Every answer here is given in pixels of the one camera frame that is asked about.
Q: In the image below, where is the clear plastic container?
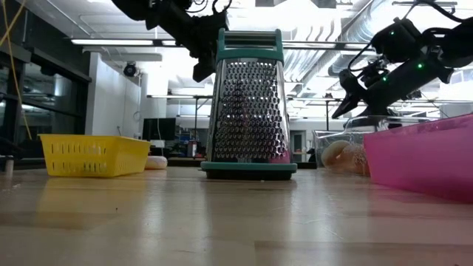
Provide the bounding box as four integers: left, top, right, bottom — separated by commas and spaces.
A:
312, 115, 440, 177

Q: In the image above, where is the dark window frame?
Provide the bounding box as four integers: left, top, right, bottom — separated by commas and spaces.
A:
0, 0, 92, 163

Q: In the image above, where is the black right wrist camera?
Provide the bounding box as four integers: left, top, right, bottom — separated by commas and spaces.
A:
354, 57, 391, 81

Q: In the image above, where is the pink plastic tray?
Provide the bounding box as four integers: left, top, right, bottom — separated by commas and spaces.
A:
362, 113, 473, 204

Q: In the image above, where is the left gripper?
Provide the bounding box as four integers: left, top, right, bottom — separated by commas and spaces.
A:
172, 7, 231, 84

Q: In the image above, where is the yellow plastic basket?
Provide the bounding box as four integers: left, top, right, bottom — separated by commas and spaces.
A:
38, 133, 152, 178

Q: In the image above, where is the teal metal box grater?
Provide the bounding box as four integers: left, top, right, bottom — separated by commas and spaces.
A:
200, 28, 299, 181

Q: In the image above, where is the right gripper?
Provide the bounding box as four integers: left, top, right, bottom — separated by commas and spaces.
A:
330, 57, 456, 120

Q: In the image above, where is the silver air duct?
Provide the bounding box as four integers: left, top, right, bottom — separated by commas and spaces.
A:
284, 0, 459, 99

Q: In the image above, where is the black ceiling spotlight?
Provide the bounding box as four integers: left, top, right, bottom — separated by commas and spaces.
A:
123, 61, 138, 78

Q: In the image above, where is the ceiling strip light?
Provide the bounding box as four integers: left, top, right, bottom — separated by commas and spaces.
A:
69, 38, 154, 47

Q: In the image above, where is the chocolate frosted donut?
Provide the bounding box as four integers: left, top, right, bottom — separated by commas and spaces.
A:
320, 139, 352, 169

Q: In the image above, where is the yellow extension cord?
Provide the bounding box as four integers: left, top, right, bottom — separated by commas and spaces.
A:
0, 0, 33, 141

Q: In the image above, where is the black monitor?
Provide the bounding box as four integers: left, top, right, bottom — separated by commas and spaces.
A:
142, 117, 177, 141

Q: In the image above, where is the white frosted donut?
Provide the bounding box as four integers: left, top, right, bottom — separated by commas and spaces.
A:
143, 155, 169, 171

